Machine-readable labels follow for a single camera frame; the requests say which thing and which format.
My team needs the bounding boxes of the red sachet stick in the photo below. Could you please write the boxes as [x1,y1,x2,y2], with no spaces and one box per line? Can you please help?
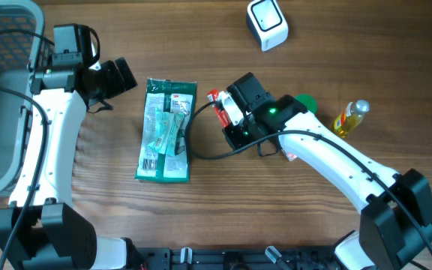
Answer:
[207,88,231,128]

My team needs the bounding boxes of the orange Kleenex tissue pack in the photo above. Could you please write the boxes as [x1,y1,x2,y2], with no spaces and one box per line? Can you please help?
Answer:
[283,150,298,161]

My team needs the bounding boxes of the green white gloves packet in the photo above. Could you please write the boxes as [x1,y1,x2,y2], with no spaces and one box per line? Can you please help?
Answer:
[135,78,197,183]

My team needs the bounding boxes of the mint green wipes packet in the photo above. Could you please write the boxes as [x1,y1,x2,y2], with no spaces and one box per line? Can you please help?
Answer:
[148,109,186,157]

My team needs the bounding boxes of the green lid white jar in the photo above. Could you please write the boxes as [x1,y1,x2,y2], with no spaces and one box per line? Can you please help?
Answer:
[295,94,318,114]

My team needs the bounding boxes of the yellow oil bottle silver cap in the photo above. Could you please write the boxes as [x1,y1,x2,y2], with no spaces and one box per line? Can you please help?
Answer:
[331,100,370,138]

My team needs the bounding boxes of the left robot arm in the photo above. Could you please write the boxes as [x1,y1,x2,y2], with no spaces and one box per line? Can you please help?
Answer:
[0,24,148,269]

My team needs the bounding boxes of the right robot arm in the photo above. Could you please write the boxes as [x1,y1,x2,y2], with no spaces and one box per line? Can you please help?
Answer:
[217,73,432,269]

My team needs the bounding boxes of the white barcode scanner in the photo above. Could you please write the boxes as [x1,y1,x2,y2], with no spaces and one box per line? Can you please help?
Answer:
[246,0,289,52]

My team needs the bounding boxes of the grey plastic mesh basket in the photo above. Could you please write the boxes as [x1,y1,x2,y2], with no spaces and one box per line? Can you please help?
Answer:
[0,0,53,197]

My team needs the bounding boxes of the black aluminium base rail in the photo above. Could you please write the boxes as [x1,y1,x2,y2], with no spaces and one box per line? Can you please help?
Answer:
[137,246,345,270]

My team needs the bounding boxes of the black right camera cable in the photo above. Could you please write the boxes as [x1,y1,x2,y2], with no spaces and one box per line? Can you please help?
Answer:
[184,100,432,270]

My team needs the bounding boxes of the black camera cable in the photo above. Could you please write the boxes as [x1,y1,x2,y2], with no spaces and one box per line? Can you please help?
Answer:
[184,100,432,270]
[0,28,56,270]

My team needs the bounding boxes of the black left camera cable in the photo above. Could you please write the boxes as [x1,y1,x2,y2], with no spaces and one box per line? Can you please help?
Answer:
[0,28,56,270]

